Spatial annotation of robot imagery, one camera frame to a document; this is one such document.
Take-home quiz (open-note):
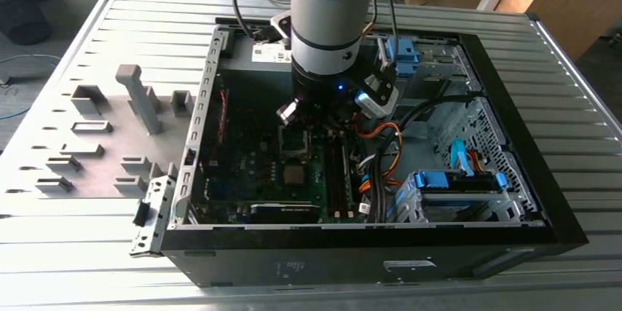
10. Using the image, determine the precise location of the black waste bin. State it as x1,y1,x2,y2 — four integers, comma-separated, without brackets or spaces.
0,0,53,47

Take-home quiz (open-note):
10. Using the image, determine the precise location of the CPU socket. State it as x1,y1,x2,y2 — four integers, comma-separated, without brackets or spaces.
280,163,309,189

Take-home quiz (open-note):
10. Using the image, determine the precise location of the blue flat data cable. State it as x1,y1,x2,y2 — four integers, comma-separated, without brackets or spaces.
449,138,477,178

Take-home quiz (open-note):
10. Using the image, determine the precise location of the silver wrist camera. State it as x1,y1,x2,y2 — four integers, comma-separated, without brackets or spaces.
353,74,400,119

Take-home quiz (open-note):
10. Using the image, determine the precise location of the grey power supply unit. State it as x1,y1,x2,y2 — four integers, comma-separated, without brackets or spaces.
216,36,294,119

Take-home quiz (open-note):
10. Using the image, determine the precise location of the thick black cable bundle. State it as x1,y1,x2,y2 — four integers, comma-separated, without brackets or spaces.
366,94,476,223

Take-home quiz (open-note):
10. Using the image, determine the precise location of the black open PC case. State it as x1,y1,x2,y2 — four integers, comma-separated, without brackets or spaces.
128,16,589,288

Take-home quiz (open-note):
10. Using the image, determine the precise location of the blue plastic rail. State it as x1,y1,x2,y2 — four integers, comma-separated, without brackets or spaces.
393,186,415,223

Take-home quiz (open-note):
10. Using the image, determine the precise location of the metal socket cover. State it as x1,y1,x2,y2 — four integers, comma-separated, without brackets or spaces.
278,123,312,162

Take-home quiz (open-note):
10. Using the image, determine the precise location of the grey parts rack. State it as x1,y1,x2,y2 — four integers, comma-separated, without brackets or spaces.
1,64,196,201

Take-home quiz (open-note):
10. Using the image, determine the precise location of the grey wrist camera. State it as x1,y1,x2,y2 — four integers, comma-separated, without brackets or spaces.
249,12,293,50

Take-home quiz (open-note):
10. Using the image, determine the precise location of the blue floor cable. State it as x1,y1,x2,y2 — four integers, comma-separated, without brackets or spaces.
0,54,62,122

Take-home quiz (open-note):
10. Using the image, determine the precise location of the blue carrier with black disk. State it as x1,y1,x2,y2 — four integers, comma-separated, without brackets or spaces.
412,169,509,195

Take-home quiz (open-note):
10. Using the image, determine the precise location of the silver square CPU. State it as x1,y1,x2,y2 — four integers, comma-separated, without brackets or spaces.
282,165,305,185

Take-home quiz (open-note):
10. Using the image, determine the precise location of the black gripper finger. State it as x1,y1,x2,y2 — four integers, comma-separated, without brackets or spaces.
274,100,301,127

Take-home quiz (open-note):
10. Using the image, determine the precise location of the thin red cable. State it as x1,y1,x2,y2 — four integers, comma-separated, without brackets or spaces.
218,88,230,144

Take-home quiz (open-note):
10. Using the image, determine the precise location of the green motherboard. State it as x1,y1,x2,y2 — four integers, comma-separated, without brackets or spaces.
190,70,368,225

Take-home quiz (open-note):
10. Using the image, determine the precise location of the orange red wire bundle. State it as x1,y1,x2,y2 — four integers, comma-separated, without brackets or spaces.
353,112,405,197

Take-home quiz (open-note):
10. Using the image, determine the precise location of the wooden cabinet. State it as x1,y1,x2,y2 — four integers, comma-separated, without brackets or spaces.
504,0,622,63

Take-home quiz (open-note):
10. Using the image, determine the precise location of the tall metal disk bay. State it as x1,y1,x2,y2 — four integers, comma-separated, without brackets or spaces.
370,36,487,137

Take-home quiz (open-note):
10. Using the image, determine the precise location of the black graphics card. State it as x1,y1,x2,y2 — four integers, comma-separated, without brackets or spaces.
237,201,321,224

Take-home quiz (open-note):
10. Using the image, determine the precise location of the black RAM slot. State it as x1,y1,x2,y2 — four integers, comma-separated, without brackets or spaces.
324,131,341,218
338,131,354,218

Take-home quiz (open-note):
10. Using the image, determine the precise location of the low metal disk bay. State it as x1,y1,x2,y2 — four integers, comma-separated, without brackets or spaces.
388,168,543,224

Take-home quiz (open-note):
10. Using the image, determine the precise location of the black camera cable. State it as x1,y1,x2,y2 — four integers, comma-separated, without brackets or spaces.
230,0,266,41
380,0,400,71

